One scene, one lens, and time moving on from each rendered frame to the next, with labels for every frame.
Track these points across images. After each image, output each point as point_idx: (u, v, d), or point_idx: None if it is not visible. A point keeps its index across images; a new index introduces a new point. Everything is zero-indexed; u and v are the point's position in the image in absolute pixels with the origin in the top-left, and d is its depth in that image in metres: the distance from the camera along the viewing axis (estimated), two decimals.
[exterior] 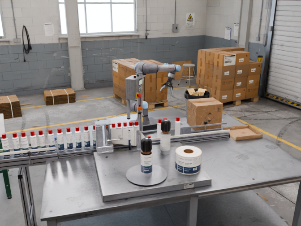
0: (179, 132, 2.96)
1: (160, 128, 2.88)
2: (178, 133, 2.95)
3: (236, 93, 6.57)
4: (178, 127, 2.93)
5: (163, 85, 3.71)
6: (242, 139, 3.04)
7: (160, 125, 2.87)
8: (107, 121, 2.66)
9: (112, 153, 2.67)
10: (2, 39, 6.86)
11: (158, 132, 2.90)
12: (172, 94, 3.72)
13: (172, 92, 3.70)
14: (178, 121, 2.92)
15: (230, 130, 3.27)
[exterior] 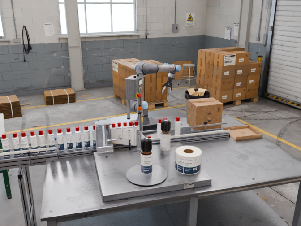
0: (179, 132, 2.96)
1: (160, 128, 2.88)
2: (178, 133, 2.95)
3: (236, 93, 6.57)
4: (178, 127, 2.93)
5: (163, 86, 3.71)
6: (242, 139, 3.04)
7: (160, 125, 2.87)
8: (107, 121, 2.66)
9: (112, 153, 2.67)
10: (2, 39, 6.86)
11: (158, 132, 2.90)
12: (169, 94, 3.72)
13: (169, 92, 3.70)
14: (178, 121, 2.92)
15: (230, 130, 3.27)
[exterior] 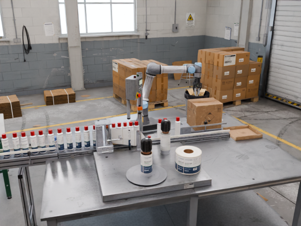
0: (179, 132, 2.96)
1: (160, 128, 2.88)
2: (178, 133, 2.95)
3: (236, 93, 6.57)
4: (178, 127, 2.93)
5: (193, 89, 3.40)
6: (242, 139, 3.04)
7: (160, 125, 2.87)
8: (107, 121, 2.66)
9: (112, 153, 2.67)
10: (2, 39, 6.86)
11: (158, 132, 2.90)
12: (197, 95, 3.41)
13: (199, 93, 3.39)
14: (178, 121, 2.92)
15: (230, 130, 3.27)
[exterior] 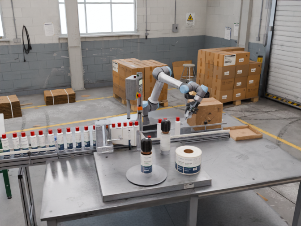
0: (179, 132, 2.96)
1: (160, 128, 2.88)
2: (178, 133, 2.95)
3: (236, 93, 6.57)
4: (178, 127, 2.93)
5: (186, 111, 2.93)
6: (242, 139, 3.04)
7: (160, 125, 2.87)
8: (107, 121, 2.66)
9: (112, 153, 2.67)
10: (2, 39, 6.86)
11: (158, 132, 2.90)
12: (186, 119, 2.95)
13: (189, 118, 2.93)
14: (178, 121, 2.92)
15: (230, 130, 3.27)
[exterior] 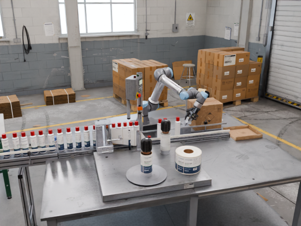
0: (179, 132, 2.96)
1: (160, 128, 2.88)
2: (178, 133, 2.95)
3: (236, 93, 6.57)
4: (178, 127, 2.93)
5: (186, 117, 2.94)
6: (242, 139, 3.04)
7: (160, 125, 2.87)
8: (107, 121, 2.66)
9: (112, 153, 2.67)
10: (2, 39, 6.86)
11: (158, 132, 2.90)
12: (186, 125, 2.97)
13: (188, 123, 2.95)
14: (178, 121, 2.92)
15: (230, 130, 3.27)
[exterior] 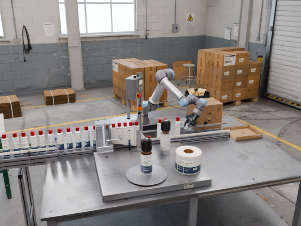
0: (179, 132, 2.96)
1: (160, 128, 2.88)
2: (178, 133, 2.95)
3: (236, 93, 6.57)
4: (178, 127, 2.93)
5: (185, 123, 2.97)
6: (242, 139, 3.04)
7: (160, 125, 2.87)
8: (107, 121, 2.66)
9: (112, 153, 2.67)
10: (2, 39, 6.86)
11: (158, 132, 2.90)
12: (185, 132, 2.99)
13: (188, 130, 2.97)
14: (178, 121, 2.92)
15: (230, 130, 3.27)
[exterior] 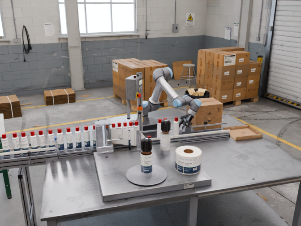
0: (178, 132, 2.95)
1: (160, 128, 2.88)
2: (177, 133, 2.95)
3: (236, 93, 6.57)
4: (177, 127, 2.93)
5: (179, 124, 2.95)
6: (242, 139, 3.04)
7: (160, 125, 2.87)
8: (107, 121, 2.66)
9: (112, 153, 2.67)
10: (2, 39, 6.86)
11: (158, 132, 2.90)
12: (180, 132, 2.98)
13: (182, 131, 2.96)
14: (176, 121, 2.91)
15: (230, 130, 3.27)
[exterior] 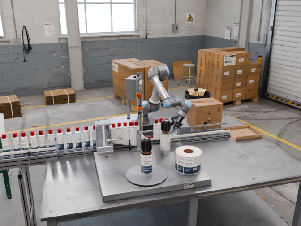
0: None
1: (156, 129, 2.87)
2: None
3: (236, 93, 6.57)
4: None
5: (170, 125, 2.93)
6: (242, 139, 3.04)
7: (156, 126, 2.86)
8: (107, 121, 2.66)
9: (112, 153, 2.67)
10: (2, 39, 6.86)
11: (154, 132, 2.89)
12: (170, 133, 2.95)
13: (173, 132, 2.94)
14: None
15: (230, 130, 3.27)
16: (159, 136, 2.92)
